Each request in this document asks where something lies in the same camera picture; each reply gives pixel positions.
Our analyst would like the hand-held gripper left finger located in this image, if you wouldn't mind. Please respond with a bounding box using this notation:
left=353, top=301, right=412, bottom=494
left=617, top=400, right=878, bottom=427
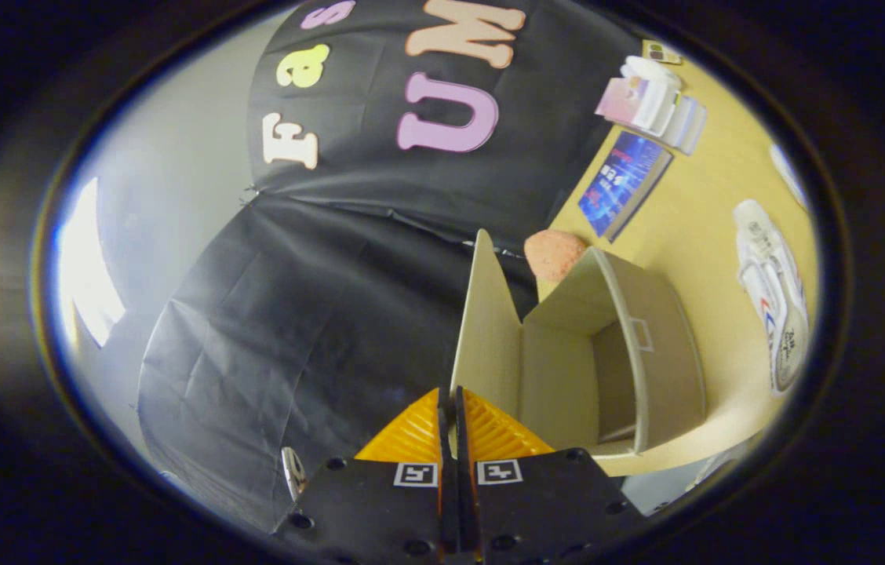
left=270, top=386, right=461, bottom=565

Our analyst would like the black backdrop cloth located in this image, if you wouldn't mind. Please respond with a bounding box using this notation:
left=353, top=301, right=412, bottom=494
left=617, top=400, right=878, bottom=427
left=137, top=0, right=647, bottom=534

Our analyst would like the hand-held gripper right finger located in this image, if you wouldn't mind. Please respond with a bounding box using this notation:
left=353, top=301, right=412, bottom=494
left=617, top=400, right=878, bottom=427
left=453, top=385, right=647, bottom=565

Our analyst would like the beige fabric storage box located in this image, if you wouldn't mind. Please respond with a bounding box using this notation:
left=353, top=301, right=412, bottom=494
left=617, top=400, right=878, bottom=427
left=450, top=229, right=707, bottom=461

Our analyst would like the grey-blue cover book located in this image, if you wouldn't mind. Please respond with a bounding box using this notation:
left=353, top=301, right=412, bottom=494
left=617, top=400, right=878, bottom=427
left=666, top=94, right=708, bottom=156

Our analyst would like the blue cover book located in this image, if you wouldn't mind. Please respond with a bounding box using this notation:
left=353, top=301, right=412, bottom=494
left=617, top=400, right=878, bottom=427
left=577, top=131, right=674, bottom=242

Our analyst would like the white paperback book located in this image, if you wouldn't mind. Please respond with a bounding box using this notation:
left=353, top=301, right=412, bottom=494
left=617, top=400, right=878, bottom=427
left=631, top=75, right=684, bottom=136

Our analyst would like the white fluffy ball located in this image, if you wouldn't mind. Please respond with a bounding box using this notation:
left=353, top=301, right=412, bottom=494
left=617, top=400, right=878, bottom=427
left=620, top=56, right=683, bottom=89

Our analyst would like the ceiling light panel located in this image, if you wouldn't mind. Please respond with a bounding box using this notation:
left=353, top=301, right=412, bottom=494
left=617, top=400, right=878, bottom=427
left=58, top=177, right=127, bottom=348

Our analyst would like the orange fluffy ball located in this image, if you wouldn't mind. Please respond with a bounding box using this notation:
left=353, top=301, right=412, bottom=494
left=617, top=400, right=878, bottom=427
left=523, top=229, right=589, bottom=283

